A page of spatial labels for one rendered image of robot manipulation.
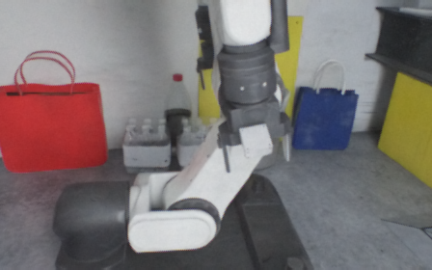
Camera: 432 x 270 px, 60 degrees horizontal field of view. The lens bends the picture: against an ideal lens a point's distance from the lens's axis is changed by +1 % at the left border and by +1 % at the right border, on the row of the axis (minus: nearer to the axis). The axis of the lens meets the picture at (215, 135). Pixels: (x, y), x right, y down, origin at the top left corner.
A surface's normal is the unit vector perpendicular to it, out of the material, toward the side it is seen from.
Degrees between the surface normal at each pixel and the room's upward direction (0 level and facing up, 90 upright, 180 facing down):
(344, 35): 90
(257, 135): 32
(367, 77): 90
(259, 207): 0
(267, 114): 90
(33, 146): 87
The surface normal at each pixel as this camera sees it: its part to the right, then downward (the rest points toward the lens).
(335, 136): 0.03, 0.45
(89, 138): 0.27, 0.45
